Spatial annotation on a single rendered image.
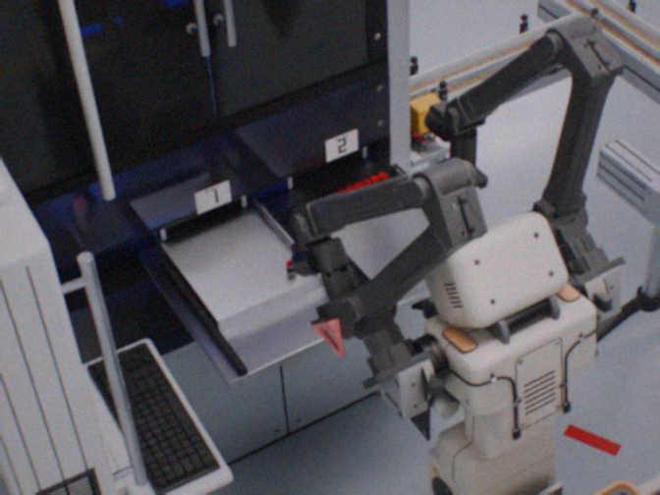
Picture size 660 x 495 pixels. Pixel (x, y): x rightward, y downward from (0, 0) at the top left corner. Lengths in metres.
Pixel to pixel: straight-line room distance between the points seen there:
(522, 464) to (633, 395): 1.30
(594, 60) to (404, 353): 0.59
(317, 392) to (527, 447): 1.09
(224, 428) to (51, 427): 1.18
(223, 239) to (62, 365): 0.87
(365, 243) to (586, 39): 0.91
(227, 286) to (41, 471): 0.71
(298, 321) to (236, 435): 0.77
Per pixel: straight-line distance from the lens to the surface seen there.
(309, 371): 3.36
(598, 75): 2.14
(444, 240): 1.89
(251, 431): 3.41
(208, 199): 2.80
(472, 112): 2.43
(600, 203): 4.35
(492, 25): 5.23
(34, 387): 2.15
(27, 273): 1.98
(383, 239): 2.87
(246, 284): 2.78
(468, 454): 2.42
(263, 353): 2.63
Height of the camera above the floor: 2.81
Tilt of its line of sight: 43 degrees down
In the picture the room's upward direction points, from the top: 4 degrees counter-clockwise
